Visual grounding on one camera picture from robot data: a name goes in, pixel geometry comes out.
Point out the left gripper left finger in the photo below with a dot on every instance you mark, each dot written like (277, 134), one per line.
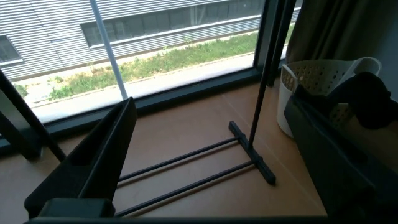
(93, 174)

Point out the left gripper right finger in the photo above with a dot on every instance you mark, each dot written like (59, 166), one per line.
(342, 180)

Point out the black clothes rack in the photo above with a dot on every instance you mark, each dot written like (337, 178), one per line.
(252, 152)

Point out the white laundry basket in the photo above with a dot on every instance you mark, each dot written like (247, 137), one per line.
(314, 77)

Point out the brown curtain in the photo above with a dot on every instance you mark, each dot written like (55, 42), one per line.
(335, 31)

